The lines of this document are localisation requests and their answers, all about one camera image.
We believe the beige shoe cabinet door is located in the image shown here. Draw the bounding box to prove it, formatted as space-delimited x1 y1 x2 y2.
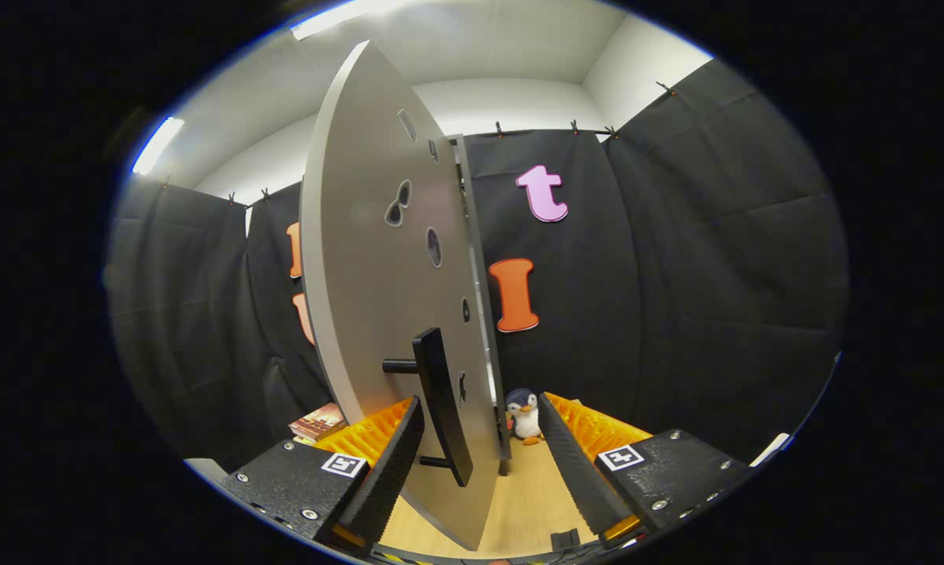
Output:
299 39 512 552

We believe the dark grey shoe cabinet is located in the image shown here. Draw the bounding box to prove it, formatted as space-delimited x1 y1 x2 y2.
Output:
450 135 512 476

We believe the black backdrop cloth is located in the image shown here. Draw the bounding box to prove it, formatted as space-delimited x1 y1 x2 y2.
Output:
107 59 849 472

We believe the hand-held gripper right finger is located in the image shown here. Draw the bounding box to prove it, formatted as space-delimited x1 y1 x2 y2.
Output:
538 392 760 552

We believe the brown book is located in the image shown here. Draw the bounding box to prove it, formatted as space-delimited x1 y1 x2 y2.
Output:
289 403 347 443

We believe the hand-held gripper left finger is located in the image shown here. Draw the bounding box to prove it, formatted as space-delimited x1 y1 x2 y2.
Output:
217 395 427 556

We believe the narrow ceiling light strip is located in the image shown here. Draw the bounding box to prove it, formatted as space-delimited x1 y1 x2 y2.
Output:
132 116 185 177

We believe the black door handle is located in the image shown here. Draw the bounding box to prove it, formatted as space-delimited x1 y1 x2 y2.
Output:
382 327 474 488

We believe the penguin plush toy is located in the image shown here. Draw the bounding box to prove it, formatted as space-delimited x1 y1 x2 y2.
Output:
505 388 545 447

